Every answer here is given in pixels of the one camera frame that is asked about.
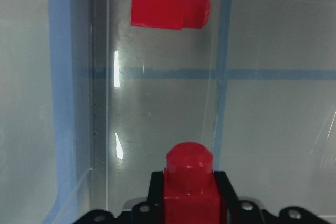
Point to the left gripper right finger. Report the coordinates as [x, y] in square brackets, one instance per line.
[227, 193]

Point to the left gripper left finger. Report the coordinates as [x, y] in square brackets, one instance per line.
[155, 192]

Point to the red block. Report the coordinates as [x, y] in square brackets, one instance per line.
[170, 14]
[190, 193]

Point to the clear plastic storage box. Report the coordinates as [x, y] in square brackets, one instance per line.
[90, 105]

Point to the red block under lid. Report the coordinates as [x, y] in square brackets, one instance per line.
[170, 14]

